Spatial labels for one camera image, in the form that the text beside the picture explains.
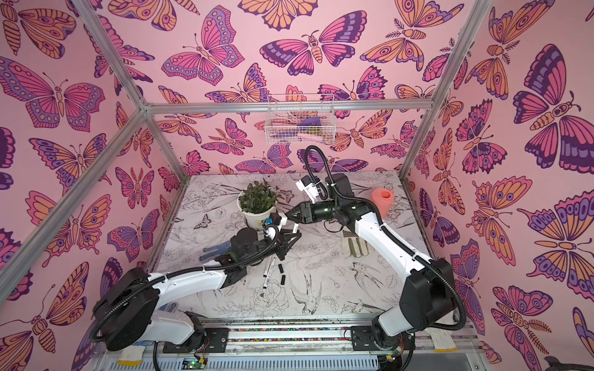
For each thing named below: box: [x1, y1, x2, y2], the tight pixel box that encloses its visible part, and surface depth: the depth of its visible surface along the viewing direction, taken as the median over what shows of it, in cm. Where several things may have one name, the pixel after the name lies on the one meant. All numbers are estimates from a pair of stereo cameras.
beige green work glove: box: [341, 229, 376, 259], surface depth 96 cm
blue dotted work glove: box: [198, 241, 232, 262], surface depth 96 cm
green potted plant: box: [238, 178, 285, 215], surface depth 92 cm
